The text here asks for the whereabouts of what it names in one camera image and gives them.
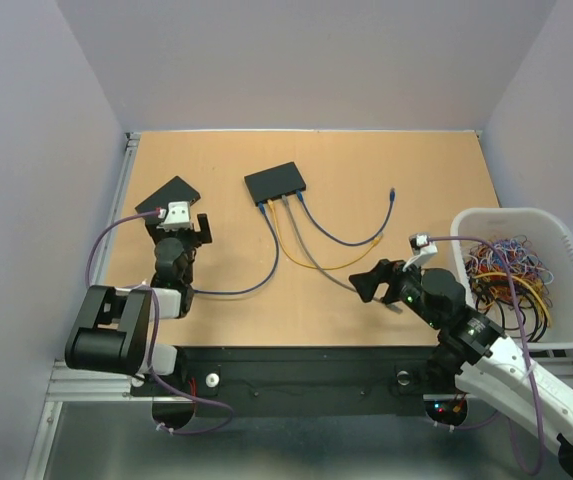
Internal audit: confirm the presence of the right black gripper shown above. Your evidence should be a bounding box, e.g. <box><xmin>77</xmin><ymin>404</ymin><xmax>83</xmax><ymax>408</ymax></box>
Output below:
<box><xmin>348</xmin><ymin>253</ymin><xmax>442</xmax><ymax>329</ymax></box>

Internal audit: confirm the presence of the grey ethernet cable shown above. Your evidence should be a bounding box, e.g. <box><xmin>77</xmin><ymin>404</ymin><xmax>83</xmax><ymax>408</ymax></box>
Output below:
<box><xmin>280</xmin><ymin>195</ymin><xmax>405</xmax><ymax>315</ymax></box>

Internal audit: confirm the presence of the yellow ethernet cable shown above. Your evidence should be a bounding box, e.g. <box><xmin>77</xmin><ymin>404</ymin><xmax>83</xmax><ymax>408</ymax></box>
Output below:
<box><xmin>268</xmin><ymin>199</ymin><xmax>385</xmax><ymax>271</ymax></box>

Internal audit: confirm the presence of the blue ethernet cable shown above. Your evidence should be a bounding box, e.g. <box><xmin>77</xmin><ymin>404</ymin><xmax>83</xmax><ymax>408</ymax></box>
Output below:
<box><xmin>193</xmin><ymin>202</ymin><xmax>281</xmax><ymax>299</ymax></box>
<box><xmin>294</xmin><ymin>187</ymin><xmax>398</xmax><ymax>247</ymax></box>

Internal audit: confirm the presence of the black network switch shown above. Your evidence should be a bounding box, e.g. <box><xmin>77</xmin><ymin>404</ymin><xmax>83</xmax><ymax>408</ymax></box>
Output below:
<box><xmin>244</xmin><ymin>162</ymin><xmax>307</xmax><ymax>205</ymax></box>
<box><xmin>135</xmin><ymin>176</ymin><xmax>201</xmax><ymax>214</ymax></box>

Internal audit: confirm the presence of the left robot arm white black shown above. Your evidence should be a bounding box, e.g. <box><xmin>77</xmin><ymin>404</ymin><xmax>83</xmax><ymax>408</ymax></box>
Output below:
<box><xmin>64</xmin><ymin>202</ymin><xmax>212</xmax><ymax>394</ymax></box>

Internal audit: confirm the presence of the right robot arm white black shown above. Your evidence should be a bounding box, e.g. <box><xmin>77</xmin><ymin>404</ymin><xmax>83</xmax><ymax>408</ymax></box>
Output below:
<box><xmin>349</xmin><ymin>259</ymin><xmax>573</xmax><ymax>478</ymax></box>

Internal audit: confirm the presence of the white plastic bin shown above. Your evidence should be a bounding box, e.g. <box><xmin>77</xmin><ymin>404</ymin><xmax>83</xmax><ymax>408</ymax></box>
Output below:
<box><xmin>450</xmin><ymin>208</ymin><xmax>573</xmax><ymax>351</ymax></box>

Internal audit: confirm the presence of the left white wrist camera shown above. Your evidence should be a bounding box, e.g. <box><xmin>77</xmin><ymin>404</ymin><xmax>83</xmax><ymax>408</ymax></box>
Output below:
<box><xmin>159</xmin><ymin>201</ymin><xmax>192</xmax><ymax>231</ymax></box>

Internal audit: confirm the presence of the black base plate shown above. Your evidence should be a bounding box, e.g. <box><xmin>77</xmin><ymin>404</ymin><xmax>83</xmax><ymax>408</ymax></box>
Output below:
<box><xmin>68</xmin><ymin>343</ymin><xmax>487</xmax><ymax>421</ymax></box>

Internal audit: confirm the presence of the aluminium frame rail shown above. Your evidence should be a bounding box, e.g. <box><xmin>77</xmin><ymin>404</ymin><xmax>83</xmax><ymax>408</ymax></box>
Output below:
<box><xmin>76</xmin><ymin>131</ymin><xmax>142</xmax><ymax>346</ymax></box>

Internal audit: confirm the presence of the tangle of coloured cables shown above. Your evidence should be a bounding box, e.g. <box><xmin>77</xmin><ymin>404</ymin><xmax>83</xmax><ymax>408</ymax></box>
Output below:
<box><xmin>465</xmin><ymin>235</ymin><xmax>558</xmax><ymax>346</ymax></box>

